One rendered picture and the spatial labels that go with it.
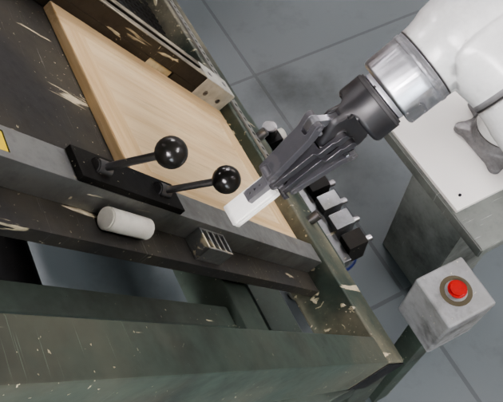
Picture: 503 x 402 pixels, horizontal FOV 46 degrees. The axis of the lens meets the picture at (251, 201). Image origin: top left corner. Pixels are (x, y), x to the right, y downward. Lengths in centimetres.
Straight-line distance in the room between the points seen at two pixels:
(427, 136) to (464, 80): 104
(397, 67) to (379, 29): 241
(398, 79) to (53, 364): 44
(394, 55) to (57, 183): 40
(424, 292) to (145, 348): 82
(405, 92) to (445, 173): 100
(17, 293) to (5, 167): 13
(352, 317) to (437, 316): 17
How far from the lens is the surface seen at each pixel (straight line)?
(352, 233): 151
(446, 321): 128
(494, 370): 231
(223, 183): 75
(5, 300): 65
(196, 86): 143
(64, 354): 50
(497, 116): 69
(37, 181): 68
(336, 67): 287
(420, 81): 67
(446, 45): 67
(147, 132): 104
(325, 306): 130
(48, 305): 69
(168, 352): 60
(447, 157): 169
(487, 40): 67
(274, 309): 203
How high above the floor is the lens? 209
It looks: 60 degrees down
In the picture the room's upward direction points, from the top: straight up
